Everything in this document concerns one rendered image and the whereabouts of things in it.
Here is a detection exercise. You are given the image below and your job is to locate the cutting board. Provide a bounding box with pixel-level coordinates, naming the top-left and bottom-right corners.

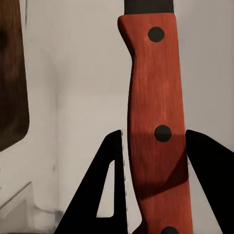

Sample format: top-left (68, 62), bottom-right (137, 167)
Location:
top-left (0, 0), bottom-right (30, 152)

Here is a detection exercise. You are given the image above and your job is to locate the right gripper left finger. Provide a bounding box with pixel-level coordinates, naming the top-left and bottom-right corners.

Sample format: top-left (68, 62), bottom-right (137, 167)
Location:
top-left (54, 130), bottom-right (128, 234)

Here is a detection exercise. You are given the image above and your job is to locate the parer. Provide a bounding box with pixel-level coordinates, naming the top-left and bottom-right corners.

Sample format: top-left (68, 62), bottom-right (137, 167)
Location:
top-left (117, 0), bottom-right (193, 234)

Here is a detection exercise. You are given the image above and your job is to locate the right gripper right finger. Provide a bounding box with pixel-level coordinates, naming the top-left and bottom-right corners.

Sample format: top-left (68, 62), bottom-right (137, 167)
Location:
top-left (185, 130), bottom-right (234, 234)

